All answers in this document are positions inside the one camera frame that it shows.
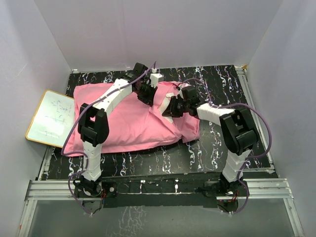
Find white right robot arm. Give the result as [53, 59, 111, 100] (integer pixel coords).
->
[162, 85, 259, 197]

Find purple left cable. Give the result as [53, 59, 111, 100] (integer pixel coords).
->
[61, 61, 158, 215]

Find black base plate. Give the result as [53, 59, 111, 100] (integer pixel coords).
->
[74, 172, 247, 209]

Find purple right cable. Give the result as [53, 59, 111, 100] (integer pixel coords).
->
[177, 78, 272, 214]

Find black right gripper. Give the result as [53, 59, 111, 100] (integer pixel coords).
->
[162, 96, 189, 118]

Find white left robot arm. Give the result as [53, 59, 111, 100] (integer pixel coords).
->
[77, 63, 163, 197]

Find purple cable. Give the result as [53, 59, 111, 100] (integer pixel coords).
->
[177, 78, 272, 214]
[61, 61, 158, 215]

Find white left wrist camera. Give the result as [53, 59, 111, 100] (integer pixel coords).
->
[150, 73, 164, 88]

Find small whiteboard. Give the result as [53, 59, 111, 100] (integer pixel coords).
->
[25, 90, 75, 148]

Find aluminium frame rails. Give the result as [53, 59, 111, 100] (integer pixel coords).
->
[18, 178, 304, 237]

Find pink satin pillowcase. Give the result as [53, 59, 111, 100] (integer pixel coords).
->
[64, 81, 200, 158]

